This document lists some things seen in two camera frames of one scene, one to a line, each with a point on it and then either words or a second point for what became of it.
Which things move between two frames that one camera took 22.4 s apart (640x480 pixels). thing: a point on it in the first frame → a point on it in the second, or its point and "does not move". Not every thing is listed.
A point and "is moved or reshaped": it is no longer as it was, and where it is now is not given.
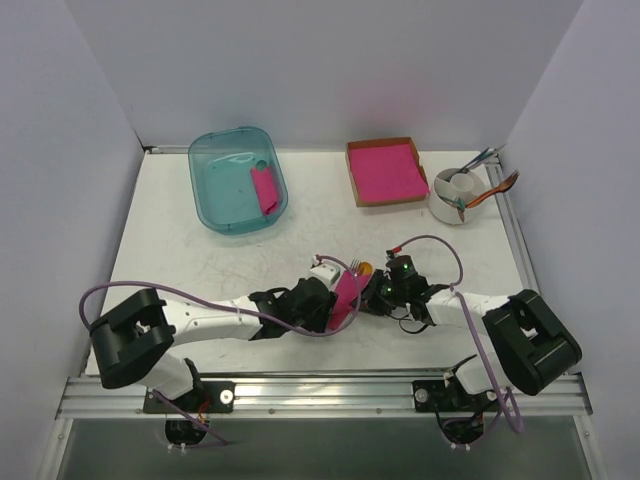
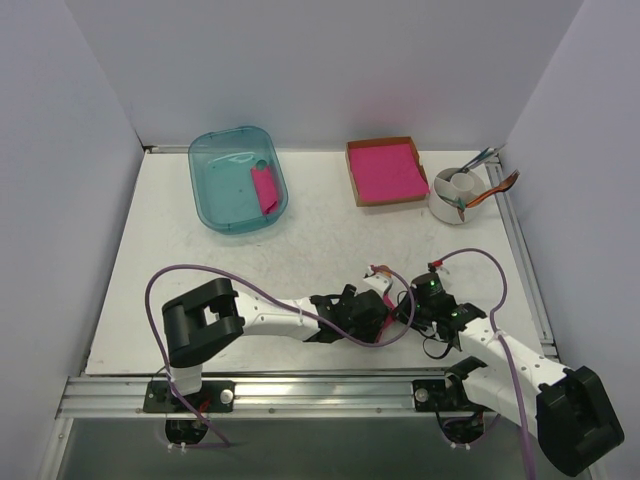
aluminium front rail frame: [373, 396] does not move
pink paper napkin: [348, 288] is moved or reshaped
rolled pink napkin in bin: [267, 189] does not move
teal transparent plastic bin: [237, 179] does not move
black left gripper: [326, 305] → [375, 310]
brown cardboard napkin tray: [385, 170] does not move
